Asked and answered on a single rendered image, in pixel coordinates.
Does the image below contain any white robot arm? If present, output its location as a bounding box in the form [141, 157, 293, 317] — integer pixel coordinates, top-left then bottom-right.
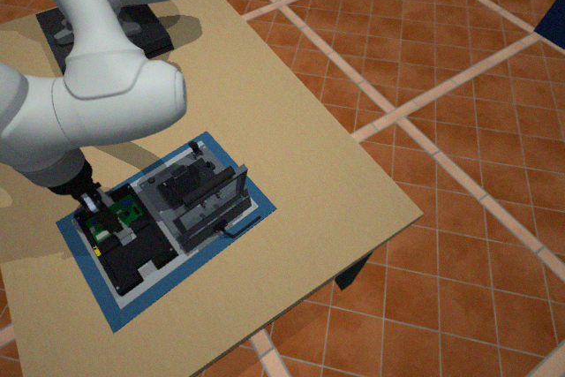
[0, 0, 187, 187]

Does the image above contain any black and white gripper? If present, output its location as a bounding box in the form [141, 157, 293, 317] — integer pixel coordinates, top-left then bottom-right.
[47, 159, 132, 239]

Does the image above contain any green circuit board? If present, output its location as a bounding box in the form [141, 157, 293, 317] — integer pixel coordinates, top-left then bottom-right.
[85, 194, 144, 244]

